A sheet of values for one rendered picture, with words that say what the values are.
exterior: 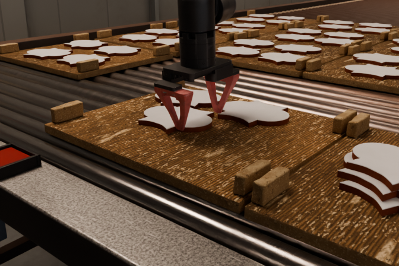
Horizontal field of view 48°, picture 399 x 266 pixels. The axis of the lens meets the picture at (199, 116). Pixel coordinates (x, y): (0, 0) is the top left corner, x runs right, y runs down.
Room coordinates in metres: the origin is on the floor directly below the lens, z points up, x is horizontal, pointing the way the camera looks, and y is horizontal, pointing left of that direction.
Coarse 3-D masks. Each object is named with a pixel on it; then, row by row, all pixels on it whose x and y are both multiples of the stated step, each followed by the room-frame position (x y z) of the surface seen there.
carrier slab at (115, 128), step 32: (64, 128) 0.70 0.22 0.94; (96, 128) 0.70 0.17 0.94; (128, 128) 0.70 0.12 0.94; (224, 128) 0.70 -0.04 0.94; (256, 128) 0.70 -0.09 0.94; (288, 128) 0.70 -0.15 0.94; (320, 128) 0.70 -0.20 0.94; (128, 160) 0.58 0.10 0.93; (160, 160) 0.57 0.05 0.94; (192, 160) 0.57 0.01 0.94; (224, 160) 0.57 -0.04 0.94; (256, 160) 0.57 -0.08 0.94; (288, 160) 0.57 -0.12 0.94; (192, 192) 0.50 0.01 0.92; (224, 192) 0.48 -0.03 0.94
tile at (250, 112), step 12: (228, 108) 0.78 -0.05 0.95; (240, 108) 0.78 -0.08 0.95; (252, 108) 0.78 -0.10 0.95; (264, 108) 0.78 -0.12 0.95; (276, 108) 0.78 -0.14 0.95; (240, 120) 0.72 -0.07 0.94; (252, 120) 0.71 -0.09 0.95; (264, 120) 0.71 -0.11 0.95; (276, 120) 0.71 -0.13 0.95; (288, 120) 0.73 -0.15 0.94
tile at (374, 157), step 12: (360, 144) 0.56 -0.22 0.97; (372, 144) 0.56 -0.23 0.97; (384, 144) 0.56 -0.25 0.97; (360, 156) 0.52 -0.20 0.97; (372, 156) 0.52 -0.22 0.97; (384, 156) 0.52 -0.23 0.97; (396, 156) 0.52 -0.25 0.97; (348, 168) 0.50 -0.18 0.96; (360, 168) 0.49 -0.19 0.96; (372, 168) 0.48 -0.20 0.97; (384, 168) 0.48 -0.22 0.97; (396, 168) 0.48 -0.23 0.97; (384, 180) 0.46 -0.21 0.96; (396, 180) 0.45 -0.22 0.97
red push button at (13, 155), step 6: (0, 150) 0.62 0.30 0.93; (6, 150) 0.62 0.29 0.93; (12, 150) 0.62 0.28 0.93; (0, 156) 0.60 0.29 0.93; (6, 156) 0.60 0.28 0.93; (12, 156) 0.60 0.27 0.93; (18, 156) 0.60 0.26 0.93; (24, 156) 0.60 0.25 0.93; (0, 162) 0.58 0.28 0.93; (6, 162) 0.58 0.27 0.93
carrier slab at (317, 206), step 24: (336, 144) 0.63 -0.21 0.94; (312, 168) 0.54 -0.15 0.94; (336, 168) 0.54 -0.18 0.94; (288, 192) 0.48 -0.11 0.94; (312, 192) 0.48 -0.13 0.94; (336, 192) 0.48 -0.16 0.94; (264, 216) 0.43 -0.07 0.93; (288, 216) 0.42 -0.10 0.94; (312, 216) 0.42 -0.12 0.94; (336, 216) 0.42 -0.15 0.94; (360, 216) 0.42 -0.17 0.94; (384, 216) 0.42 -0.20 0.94; (312, 240) 0.39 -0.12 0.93; (336, 240) 0.38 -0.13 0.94; (360, 240) 0.38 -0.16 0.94; (384, 240) 0.38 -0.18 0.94; (360, 264) 0.36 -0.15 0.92; (384, 264) 0.35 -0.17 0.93
